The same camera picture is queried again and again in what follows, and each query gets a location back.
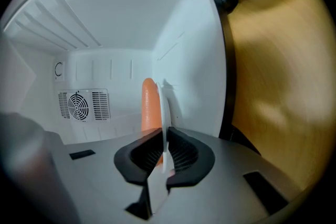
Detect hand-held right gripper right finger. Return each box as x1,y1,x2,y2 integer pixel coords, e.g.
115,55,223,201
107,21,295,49
165,126,216,196

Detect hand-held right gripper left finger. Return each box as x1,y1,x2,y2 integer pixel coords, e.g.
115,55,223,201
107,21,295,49
113,127,164,220

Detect orange carrot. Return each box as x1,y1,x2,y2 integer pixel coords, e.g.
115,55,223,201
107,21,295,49
141,77,165,169

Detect black mini fridge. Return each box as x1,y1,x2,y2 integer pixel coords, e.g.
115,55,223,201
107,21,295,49
0,0,263,157

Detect round wooden table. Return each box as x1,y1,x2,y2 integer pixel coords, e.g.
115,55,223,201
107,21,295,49
225,0,334,194

